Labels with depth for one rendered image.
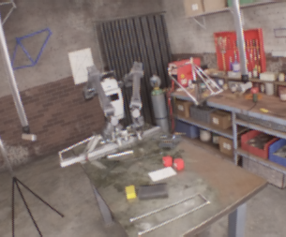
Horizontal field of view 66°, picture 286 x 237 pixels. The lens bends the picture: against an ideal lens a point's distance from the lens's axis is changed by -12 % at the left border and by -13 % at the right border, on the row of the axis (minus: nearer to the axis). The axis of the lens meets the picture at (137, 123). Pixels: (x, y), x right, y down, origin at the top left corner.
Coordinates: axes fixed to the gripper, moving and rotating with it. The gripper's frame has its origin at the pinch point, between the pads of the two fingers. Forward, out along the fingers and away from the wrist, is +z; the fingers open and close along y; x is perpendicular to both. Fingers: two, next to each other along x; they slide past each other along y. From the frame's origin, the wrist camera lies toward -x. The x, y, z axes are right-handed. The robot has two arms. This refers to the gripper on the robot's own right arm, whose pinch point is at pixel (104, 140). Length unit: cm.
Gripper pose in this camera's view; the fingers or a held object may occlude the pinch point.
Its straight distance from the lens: 194.6
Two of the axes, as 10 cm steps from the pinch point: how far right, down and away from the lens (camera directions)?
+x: -8.6, -2.0, -4.7
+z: -2.8, 9.6, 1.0
